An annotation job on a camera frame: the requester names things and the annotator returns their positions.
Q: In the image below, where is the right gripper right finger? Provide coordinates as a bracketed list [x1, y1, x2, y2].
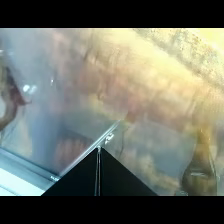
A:
[99, 146, 158, 197]

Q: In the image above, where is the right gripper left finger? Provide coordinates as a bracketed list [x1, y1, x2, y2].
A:
[41, 146, 100, 197]

